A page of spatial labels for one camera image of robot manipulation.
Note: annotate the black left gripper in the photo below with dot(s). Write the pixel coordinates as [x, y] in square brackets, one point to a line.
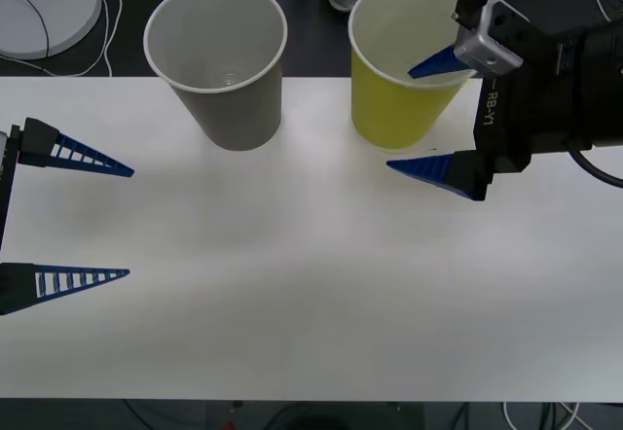
[7, 182]

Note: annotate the white round floor stand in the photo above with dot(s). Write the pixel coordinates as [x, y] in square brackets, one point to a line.
[63, 7]

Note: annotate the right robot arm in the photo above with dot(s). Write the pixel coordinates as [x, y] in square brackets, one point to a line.
[606, 84]

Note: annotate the yellow-green plastic waste bin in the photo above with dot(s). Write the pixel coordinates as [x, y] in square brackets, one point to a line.
[389, 109]

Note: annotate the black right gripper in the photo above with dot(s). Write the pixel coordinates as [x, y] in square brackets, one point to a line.
[535, 118]

